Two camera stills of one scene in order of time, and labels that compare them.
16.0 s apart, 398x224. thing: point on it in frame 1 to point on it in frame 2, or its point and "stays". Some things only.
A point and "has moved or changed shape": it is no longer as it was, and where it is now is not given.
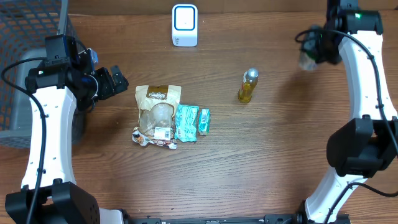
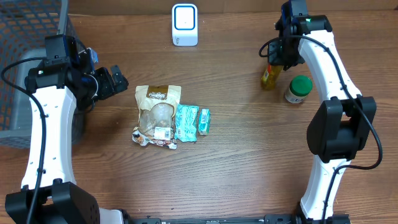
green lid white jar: [306, 61] has moved or changed shape
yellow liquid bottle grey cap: [250, 79] to [270, 77]
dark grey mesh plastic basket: [23, 25] stays
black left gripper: [121, 83] stays
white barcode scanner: [185, 25] stays
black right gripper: [314, 47] to [277, 54]
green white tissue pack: [204, 121] stays
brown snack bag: [157, 105] stays
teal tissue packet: [186, 122] stays
